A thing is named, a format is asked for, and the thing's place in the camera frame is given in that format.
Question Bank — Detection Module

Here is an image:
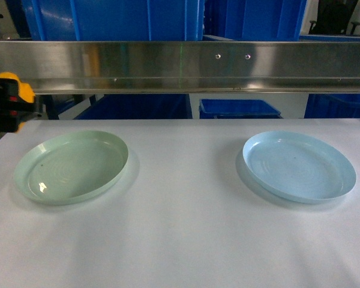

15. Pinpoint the large blue bin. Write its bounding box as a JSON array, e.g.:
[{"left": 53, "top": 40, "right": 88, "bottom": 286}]
[
  {"left": 22, "top": 0, "right": 205, "bottom": 41},
  {"left": 204, "top": 0, "right": 307, "bottom": 41}
]

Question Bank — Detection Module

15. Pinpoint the pale green round plate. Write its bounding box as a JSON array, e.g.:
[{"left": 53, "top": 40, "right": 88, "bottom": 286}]
[{"left": 14, "top": 130, "right": 129, "bottom": 205}]

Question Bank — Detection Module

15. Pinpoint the small blue bin lower centre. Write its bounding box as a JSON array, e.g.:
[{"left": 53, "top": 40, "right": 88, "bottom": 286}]
[{"left": 199, "top": 99, "right": 282, "bottom": 119}]

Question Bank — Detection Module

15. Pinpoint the large blue bin upper left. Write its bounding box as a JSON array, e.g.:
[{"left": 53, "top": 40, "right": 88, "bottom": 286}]
[{"left": 22, "top": 0, "right": 205, "bottom": 41}]

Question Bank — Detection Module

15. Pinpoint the blue bin lower right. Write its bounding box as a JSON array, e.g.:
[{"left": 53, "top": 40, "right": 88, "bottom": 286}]
[{"left": 304, "top": 94, "right": 360, "bottom": 118}]

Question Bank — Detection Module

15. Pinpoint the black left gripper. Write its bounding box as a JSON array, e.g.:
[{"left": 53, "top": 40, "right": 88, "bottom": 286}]
[{"left": 0, "top": 64, "right": 43, "bottom": 133}]

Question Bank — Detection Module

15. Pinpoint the stainless steel shelf rail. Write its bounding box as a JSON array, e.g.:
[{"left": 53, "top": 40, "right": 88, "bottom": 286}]
[{"left": 0, "top": 41, "right": 360, "bottom": 94}]

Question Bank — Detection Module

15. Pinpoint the pale blue round plate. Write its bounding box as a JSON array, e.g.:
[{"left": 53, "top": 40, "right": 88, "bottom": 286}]
[{"left": 242, "top": 131, "right": 356, "bottom": 204}]

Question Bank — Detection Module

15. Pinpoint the black office chair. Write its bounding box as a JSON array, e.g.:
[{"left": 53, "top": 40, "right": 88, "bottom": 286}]
[{"left": 308, "top": 0, "right": 360, "bottom": 36}]

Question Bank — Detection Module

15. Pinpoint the large blue bin upper right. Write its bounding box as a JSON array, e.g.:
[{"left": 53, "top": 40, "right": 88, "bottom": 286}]
[{"left": 204, "top": 0, "right": 307, "bottom": 41}]

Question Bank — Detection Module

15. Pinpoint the yellow two-stud toy block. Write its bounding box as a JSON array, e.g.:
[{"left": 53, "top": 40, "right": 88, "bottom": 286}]
[{"left": 0, "top": 71, "right": 36, "bottom": 133}]

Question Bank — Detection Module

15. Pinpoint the blue bin lower left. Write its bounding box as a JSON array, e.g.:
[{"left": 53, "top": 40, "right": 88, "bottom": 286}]
[{"left": 75, "top": 94, "right": 193, "bottom": 120}]

